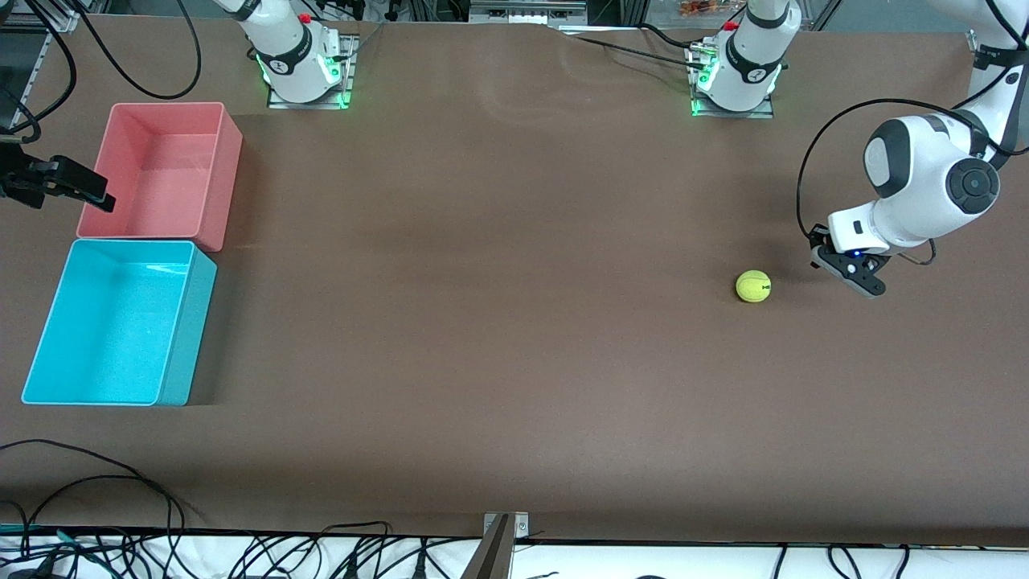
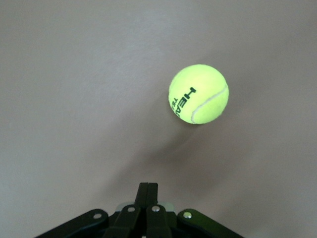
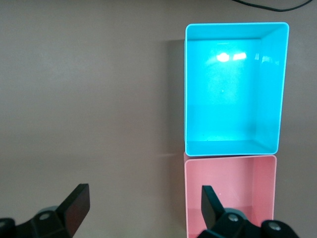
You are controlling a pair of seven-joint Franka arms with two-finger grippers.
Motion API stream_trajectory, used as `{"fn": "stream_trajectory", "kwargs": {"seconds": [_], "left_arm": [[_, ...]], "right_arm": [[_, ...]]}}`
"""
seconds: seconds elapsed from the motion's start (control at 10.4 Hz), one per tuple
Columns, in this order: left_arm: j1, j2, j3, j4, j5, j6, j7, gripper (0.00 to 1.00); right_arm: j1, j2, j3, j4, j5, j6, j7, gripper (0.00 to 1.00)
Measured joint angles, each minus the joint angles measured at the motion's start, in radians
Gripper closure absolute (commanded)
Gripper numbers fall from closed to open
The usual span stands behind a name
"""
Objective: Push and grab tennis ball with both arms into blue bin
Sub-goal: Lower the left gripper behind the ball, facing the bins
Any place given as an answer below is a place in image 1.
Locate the yellow-green tennis ball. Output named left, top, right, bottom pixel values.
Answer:
left=736, top=269, right=773, bottom=304

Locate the pink plastic bin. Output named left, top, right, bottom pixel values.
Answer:
left=76, top=101, right=244, bottom=253

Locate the blue plastic bin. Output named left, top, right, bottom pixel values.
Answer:
left=21, top=239, right=218, bottom=407

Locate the perforated metal strip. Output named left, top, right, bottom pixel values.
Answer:
left=14, top=34, right=62, bottom=125

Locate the grey background device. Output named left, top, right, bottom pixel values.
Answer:
left=469, top=0, right=588, bottom=25

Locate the white ledge below table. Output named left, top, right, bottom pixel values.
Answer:
left=0, top=532, right=1029, bottom=579

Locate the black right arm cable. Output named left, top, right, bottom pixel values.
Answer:
left=0, top=0, right=77, bottom=139
left=76, top=0, right=202, bottom=100

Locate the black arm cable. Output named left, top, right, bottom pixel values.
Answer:
left=0, top=0, right=77, bottom=139
left=76, top=0, right=202, bottom=100
left=796, top=98, right=1006, bottom=242

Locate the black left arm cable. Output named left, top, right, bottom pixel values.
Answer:
left=796, top=98, right=1006, bottom=242

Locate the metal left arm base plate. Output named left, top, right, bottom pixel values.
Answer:
left=688, top=40, right=776, bottom=120

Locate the black cable on table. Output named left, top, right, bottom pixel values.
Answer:
left=572, top=35, right=708, bottom=72

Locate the black looping cable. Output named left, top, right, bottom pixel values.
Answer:
left=0, top=438, right=187, bottom=556
left=20, top=474, right=186, bottom=556

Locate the teal cable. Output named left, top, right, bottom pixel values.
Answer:
left=0, top=524, right=105, bottom=557

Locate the silver mounting bracket plate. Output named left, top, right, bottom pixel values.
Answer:
left=484, top=512, right=530, bottom=538

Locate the black arched cable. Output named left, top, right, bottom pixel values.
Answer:
left=320, top=521, right=393, bottom=557

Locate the grey camera post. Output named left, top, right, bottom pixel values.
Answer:
left=460, top=515, right=515, bottom=579

